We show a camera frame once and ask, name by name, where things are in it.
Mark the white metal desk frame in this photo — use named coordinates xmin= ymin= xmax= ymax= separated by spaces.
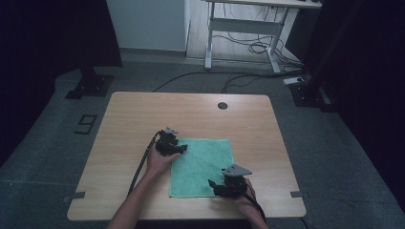
xmin=202 ymin=0 xmax=323 ymax=74

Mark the person's right hand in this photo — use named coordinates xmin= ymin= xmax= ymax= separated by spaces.
xmin=227 ymin=177 xmax=258 ymax=219

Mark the black stand base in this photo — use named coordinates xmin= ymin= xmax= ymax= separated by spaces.
xmin=288 ymin=80 xmax=336 ymax=113
xmin=65 ymin=66 xmax=116 ymax=100

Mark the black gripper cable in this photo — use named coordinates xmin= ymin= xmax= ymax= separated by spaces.
xmin=127 ymin=129 xmax=165 ymax=197
xmin=242 ymin=187 xmax=267 ymax=222

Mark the long black floor cable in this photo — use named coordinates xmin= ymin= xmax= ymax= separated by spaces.
xmin=152 ymin=71 xmax=304 ymax=94

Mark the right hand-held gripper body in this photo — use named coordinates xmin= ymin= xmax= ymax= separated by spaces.
xmin=222 ymin=164 xmax=253 ymax=198

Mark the dark curtain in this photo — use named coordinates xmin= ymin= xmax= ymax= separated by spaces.
xmin=300 ymin=0 xmax=405 ymax=213
xmin=0 ymin=0 xmax=123 ymax=168

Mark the white power strip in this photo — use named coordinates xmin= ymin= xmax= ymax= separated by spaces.
xmin=283 ymin=76 xmax=306 ymax=86

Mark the person's left hand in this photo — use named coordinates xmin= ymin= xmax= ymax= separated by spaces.
xmin=144 ymin=144 xmax=181 ymax=179

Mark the green towel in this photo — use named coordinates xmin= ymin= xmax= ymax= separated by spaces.
xmin=168 ymin=137 xmax=235 ymax=198

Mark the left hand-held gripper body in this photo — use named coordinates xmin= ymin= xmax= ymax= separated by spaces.
xmin=155 ymin=126 xmax=180 ymax=156

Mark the tangle of black cables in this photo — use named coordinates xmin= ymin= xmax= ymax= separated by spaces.
xmin=212 ymin=3 xmax=304 ymax=73

